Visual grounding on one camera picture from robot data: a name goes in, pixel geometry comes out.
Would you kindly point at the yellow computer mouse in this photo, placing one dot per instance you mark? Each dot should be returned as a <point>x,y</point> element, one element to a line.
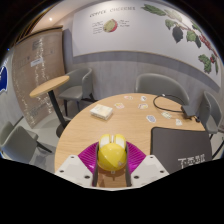
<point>111,156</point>

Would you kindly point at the small white box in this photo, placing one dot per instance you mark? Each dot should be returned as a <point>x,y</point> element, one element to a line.
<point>101,111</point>

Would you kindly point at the grey upholstered chair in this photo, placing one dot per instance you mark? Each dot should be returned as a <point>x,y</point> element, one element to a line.
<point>80,83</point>
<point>16,143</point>
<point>213,113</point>
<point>160,85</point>

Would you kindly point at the dark grey mouse pad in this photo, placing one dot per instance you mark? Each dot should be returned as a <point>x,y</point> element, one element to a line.
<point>176,143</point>

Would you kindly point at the brown printed wall panel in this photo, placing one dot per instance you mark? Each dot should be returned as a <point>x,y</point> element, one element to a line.
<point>36,76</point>

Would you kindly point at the small printed sticker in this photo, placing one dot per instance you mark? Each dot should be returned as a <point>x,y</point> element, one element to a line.
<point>178,122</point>
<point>166,115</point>
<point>151,118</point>
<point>143,106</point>
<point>143,98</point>
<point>119,105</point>
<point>128,97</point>

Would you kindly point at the small round wooden table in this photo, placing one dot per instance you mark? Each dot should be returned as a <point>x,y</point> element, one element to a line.
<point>50,86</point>

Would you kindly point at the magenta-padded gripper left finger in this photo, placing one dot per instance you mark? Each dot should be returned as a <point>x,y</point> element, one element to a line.
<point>71,166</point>

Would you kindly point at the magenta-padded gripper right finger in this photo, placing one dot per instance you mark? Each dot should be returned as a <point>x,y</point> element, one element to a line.
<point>151,166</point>

